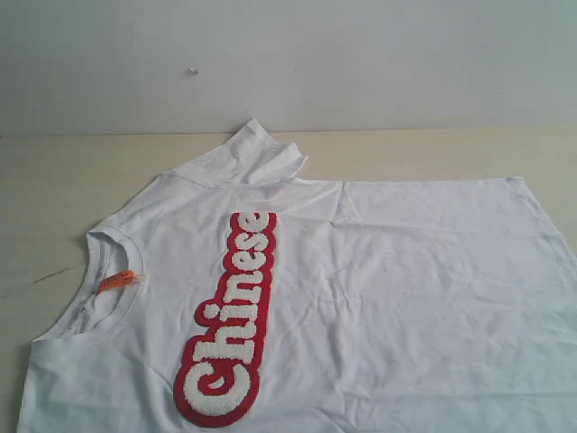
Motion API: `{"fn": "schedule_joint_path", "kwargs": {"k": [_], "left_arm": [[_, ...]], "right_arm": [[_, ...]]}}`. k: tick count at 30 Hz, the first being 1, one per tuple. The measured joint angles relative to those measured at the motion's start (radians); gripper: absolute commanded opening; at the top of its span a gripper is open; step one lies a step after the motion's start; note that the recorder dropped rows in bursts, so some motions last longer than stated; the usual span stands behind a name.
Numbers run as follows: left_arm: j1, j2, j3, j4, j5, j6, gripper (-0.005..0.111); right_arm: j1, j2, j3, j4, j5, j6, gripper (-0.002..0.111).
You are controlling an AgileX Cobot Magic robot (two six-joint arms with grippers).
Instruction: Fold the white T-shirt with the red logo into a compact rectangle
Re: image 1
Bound white t-shirt red lettering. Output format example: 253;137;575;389
17;121;576;432

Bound orange neck tag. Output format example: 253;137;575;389
96;270;144;294

